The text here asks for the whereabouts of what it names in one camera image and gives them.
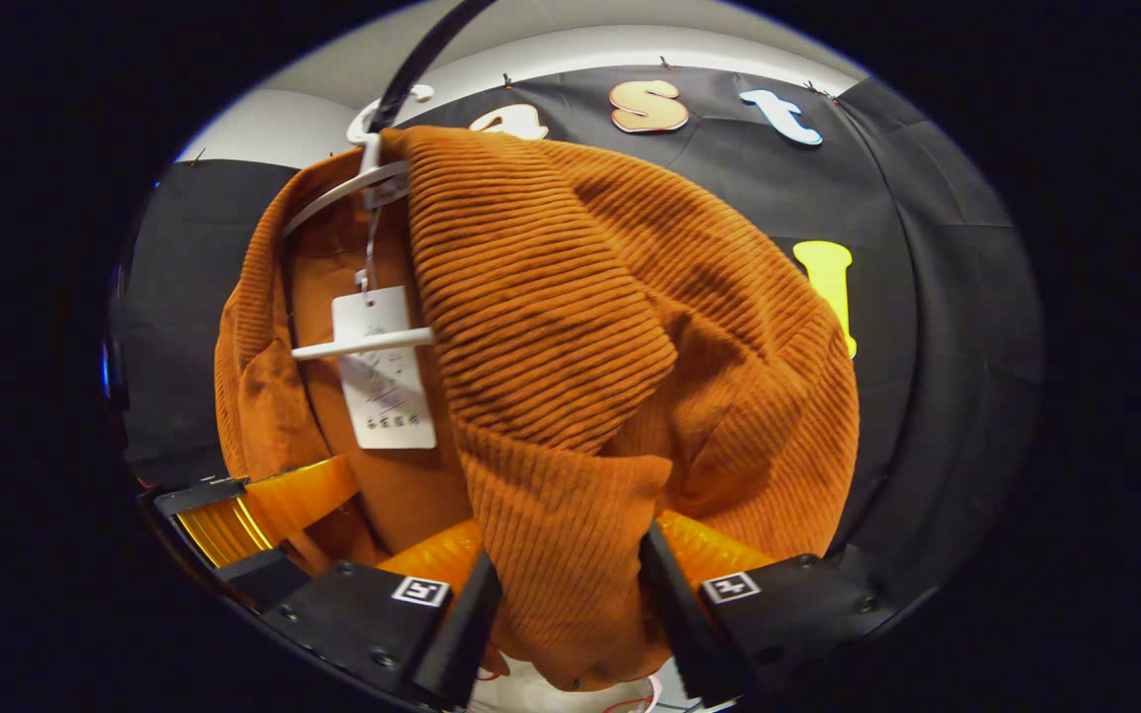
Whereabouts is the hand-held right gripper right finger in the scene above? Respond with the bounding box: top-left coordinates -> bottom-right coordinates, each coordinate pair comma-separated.
638,509 -> 905,707

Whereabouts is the white paper garment tag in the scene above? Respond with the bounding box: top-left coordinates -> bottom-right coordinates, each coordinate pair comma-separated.
331,285 -> 438,452

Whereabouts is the black clothes rack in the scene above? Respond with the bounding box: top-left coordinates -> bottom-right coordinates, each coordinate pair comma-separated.
364,0 -> 502,135

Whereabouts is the orange corduroy jacket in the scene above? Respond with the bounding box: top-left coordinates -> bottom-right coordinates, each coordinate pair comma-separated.
214,126 -> 861,692

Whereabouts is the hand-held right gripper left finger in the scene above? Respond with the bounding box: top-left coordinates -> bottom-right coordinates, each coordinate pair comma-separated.
259,520 -> 505,709

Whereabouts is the white plastic hanger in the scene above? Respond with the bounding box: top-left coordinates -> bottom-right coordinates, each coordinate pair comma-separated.
281,84 -> 435,361

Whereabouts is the white laundry hamper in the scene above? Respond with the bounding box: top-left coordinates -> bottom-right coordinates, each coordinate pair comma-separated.
468,654 -> 666,713

